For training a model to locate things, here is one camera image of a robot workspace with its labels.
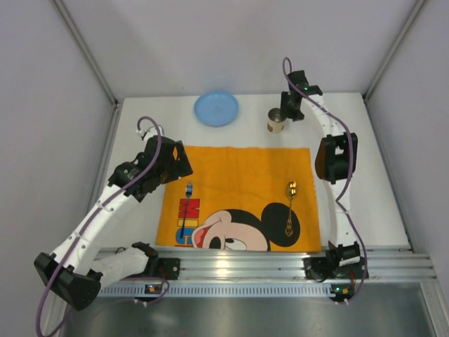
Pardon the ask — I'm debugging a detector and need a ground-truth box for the blue fork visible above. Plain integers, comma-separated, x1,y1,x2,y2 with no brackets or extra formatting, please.
180,182,193,238

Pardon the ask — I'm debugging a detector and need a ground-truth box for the light blue plate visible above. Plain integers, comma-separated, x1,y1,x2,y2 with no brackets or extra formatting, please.
194,90,239,127

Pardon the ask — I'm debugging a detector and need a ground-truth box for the gold metal spoon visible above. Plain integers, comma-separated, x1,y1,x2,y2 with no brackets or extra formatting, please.
285,180,297,237

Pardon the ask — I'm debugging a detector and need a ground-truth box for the orange cartoon mouse towel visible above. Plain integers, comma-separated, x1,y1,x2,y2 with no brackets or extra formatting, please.
156,146,321,253

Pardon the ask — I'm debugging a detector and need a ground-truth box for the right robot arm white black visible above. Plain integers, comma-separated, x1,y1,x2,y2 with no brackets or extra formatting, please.
281,70,361,270

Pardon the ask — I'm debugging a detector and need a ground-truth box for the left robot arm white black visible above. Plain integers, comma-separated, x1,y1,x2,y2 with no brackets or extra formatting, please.
34,136,193,311

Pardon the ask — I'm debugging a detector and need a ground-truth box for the small metal cup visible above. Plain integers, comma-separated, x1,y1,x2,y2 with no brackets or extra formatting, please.
267,108,286,133

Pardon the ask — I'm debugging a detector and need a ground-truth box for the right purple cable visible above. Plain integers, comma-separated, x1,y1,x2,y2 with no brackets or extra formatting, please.
282,57,368,305

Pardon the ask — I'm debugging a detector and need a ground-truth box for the purple cable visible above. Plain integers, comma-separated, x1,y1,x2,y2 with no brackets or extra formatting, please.
282,57,368,305
34,117,171,337

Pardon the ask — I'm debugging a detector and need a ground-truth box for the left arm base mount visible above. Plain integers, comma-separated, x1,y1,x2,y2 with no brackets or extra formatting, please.
124,258,181,281

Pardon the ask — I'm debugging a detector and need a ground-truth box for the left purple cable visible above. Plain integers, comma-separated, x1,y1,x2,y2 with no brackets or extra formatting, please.
34,117,171,337

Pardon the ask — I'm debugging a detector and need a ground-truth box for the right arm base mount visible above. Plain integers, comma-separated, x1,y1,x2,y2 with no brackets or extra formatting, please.
304,257,367,283

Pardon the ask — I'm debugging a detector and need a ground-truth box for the aluminium rail beam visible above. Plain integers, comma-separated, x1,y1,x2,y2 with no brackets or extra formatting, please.
55,247,438,282

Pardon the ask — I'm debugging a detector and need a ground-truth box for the slotted cable duct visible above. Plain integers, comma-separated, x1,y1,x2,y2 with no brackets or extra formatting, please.
98,282,352,298

